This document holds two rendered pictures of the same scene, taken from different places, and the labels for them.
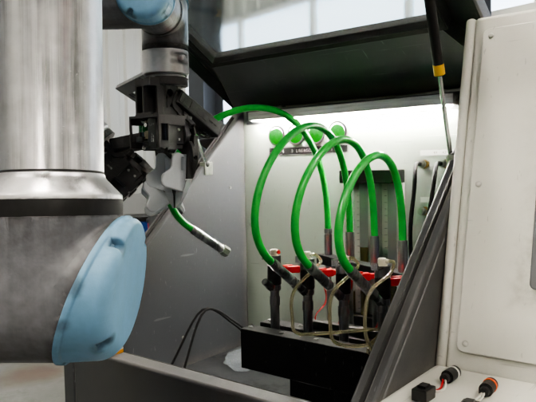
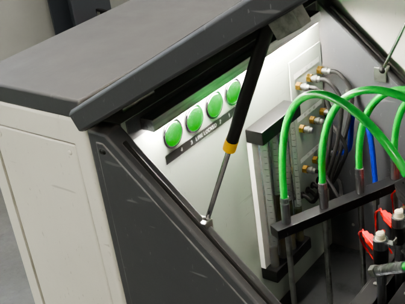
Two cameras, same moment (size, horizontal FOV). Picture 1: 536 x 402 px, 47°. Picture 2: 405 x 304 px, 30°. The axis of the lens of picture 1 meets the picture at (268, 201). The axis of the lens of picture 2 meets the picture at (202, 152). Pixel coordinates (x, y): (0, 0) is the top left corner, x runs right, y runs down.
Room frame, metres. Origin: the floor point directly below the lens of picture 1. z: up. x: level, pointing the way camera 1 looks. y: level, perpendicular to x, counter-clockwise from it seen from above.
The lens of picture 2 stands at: (1.46, 1.12, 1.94)
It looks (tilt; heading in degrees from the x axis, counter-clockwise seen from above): 28 degrees down; 272
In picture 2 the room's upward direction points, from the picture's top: 9 degrees counter-clockwise
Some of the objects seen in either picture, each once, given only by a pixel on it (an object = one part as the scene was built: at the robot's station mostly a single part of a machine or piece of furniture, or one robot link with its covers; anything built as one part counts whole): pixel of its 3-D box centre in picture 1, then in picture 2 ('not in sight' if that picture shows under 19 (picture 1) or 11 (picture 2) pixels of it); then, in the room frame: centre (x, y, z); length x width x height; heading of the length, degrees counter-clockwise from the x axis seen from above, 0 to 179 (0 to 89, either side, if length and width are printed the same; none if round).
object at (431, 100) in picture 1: (341, 109); (241, 63); (1.42, -0.17, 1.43); 0.54 x 0.03 x 0.02; 52
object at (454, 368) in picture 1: (438, 382); not in sight; (0.85, -0.24, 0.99); 0.12 x 0.02 x 0.02; 140
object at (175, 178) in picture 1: (174, 180); not in sight; (1.00, 0.15, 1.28); 0.06 x 0.03 x 0.09; 142
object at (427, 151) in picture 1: (442, 209); (315, 119); (1.27, -0.36, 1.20); 0.13 x 0.03 x 0.31; 52
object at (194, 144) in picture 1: (185, 152); not in sight; (1.01, 0.13, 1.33); 0.05 x 0.02 x 0.09; 52
